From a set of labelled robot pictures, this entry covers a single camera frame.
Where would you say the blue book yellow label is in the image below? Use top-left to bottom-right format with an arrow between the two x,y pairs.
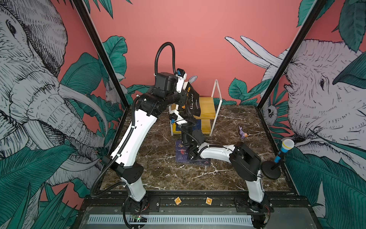
173,120 -> 201,134

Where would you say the black book yellow title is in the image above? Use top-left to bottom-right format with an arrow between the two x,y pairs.
181,82 -> 201,116

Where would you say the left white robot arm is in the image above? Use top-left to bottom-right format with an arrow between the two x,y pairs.
90,92 -> 186,202

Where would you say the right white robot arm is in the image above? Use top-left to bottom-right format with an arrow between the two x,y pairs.
179,124 -> 269,212

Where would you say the dark purple bottom book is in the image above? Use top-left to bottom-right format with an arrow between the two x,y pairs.
175,139 -> 211,167

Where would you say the small purple toy figure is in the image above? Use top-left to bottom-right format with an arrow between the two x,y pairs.
239,126 -> 249,139

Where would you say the left orange sticker tag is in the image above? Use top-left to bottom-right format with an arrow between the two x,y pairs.
174,197 -> 182,206

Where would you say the orange sticker tag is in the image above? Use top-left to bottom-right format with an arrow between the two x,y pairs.
174,197 -> 182,206
205,197 -> 213,205

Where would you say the right orange sticker tag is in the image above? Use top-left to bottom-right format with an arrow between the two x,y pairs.
205,197 -> 213,205

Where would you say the blue microphone on stand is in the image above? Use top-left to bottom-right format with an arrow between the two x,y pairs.
261,138 -> 295,180

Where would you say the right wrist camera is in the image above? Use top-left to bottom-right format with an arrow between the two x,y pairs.
169,112 -> 187,125

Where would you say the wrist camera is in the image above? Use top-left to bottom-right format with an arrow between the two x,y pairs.
169,112 -> 187,125
154,68 -> 188,94

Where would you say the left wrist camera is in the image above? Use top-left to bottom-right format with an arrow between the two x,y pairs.
154,68 -> 188,94

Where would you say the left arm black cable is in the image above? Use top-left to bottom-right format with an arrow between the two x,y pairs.
154,42 -> 176,75

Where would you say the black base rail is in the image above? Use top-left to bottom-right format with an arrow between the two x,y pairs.
80,190 -> 314,214

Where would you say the white slotted cable duct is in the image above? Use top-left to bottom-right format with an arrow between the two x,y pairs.
86,214 -> 253,226

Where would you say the left black frame post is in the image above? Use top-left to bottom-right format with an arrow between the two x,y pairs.
72,0 -> 129,109

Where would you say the black frame post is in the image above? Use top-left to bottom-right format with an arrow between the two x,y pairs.
257,0 -> 327,110
72,0 -> 129,109

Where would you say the right black frame post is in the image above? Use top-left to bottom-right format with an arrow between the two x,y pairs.
257,0 -> 327,110

